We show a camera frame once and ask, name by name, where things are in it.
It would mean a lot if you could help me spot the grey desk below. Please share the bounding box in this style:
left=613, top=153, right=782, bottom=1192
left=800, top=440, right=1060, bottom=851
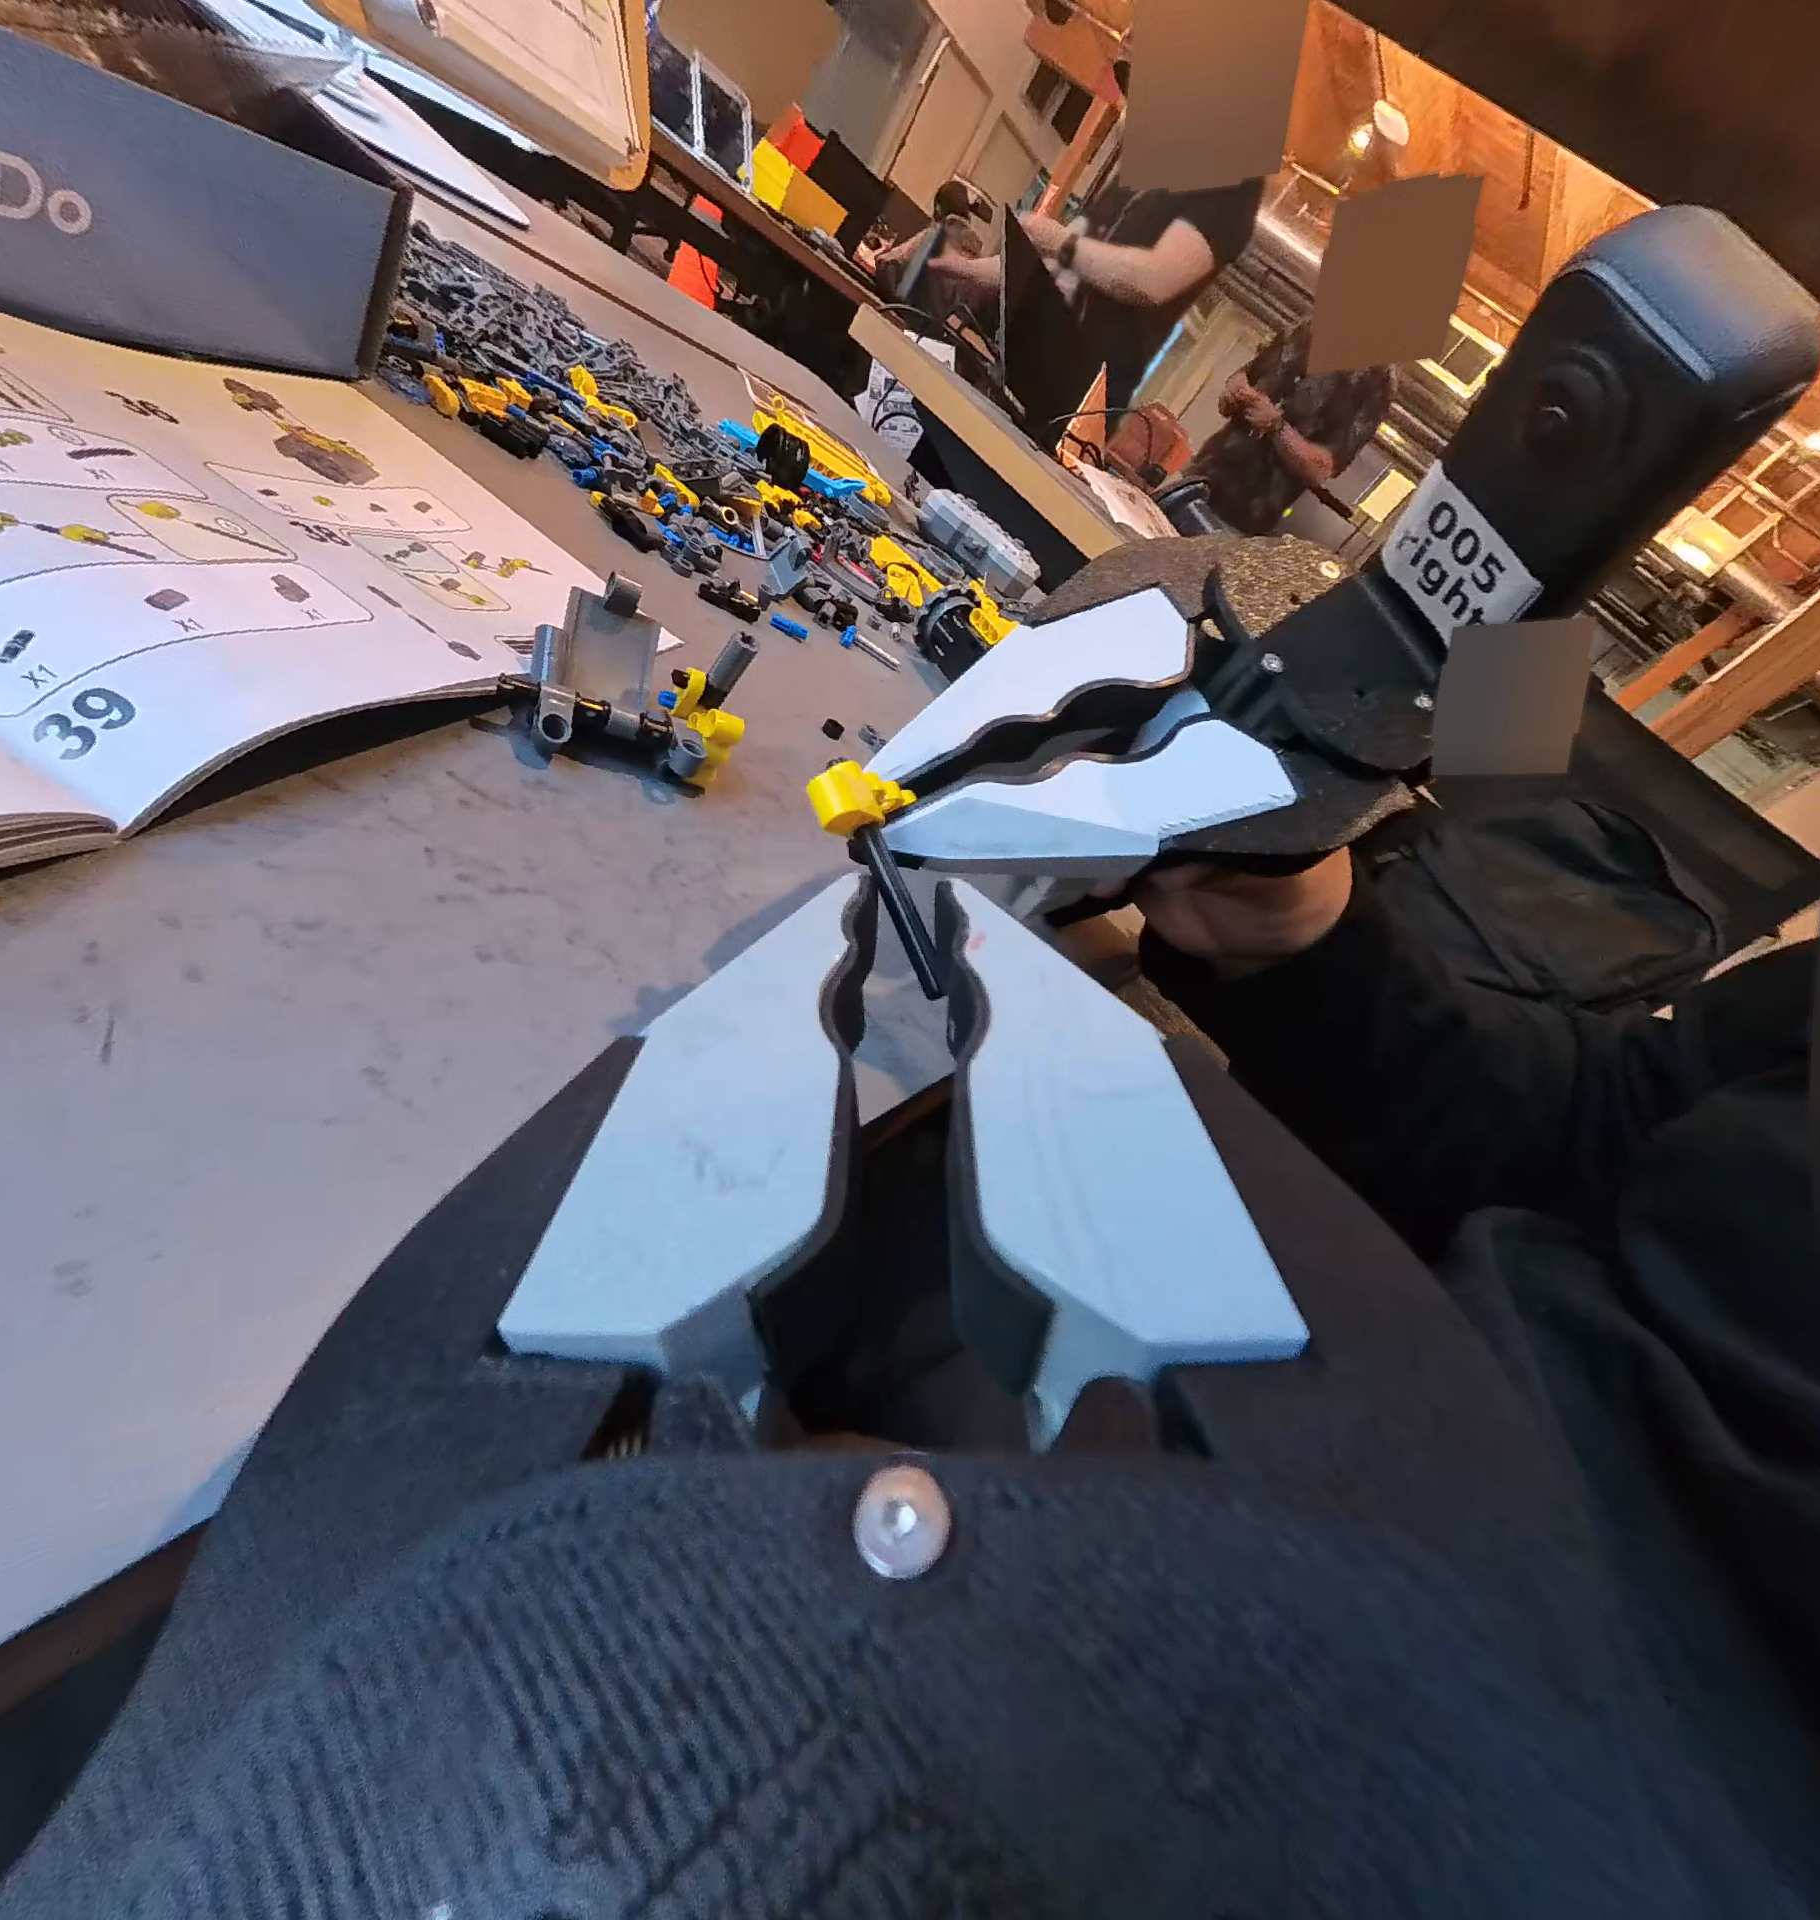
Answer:
left=0, top=181, right=1152, bottom=1681

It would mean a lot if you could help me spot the grey cardboard box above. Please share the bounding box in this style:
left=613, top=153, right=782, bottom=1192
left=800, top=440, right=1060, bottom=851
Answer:
left=0, top=17, right=418, bottom=377

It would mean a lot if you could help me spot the person's right forearm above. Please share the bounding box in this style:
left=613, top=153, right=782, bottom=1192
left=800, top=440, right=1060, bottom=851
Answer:
left=1152, top=796, right=1753, bottom=1263

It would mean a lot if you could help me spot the grey and yellow brick assembly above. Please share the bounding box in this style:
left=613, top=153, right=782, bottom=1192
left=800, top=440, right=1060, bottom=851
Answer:
left=506, top=577, right=754, bottom=788

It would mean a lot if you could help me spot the pile of small building bricks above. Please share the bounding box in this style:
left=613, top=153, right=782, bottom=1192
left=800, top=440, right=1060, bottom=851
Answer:
left=372, top=227, right=1039, bottom=669

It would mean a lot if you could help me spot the black axle with yellow connector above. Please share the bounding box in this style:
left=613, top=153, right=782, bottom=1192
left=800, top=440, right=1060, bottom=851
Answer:
left=805, top=756, right=953, bottom=1002

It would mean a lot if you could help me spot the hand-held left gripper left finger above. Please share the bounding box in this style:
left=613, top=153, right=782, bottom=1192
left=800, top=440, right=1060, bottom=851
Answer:
left=497, top=873, right=867, bottom=1397

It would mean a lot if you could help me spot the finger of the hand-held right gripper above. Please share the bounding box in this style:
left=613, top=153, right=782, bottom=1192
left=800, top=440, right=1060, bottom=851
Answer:
left=857, top=588, right=1199, bottom=790
left=881, top=716, right=1304, bottom=880

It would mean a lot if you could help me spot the person's right hand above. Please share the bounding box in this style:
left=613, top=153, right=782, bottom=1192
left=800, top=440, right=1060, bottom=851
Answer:
left=1137, top=848, right=1364, bottom=963

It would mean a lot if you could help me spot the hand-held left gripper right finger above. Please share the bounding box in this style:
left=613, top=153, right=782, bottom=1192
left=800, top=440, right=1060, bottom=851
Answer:
left=936, top=873, right=1310, bottom=1442

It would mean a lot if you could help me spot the background wooden table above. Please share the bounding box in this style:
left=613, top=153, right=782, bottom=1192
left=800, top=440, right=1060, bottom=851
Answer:
left=657, top=137, right=1152, bottom=572

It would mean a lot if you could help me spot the open instruction booklet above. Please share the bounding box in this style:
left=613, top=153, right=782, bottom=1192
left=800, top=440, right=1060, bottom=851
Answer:
left=0, top=286, right=689, bottom=887

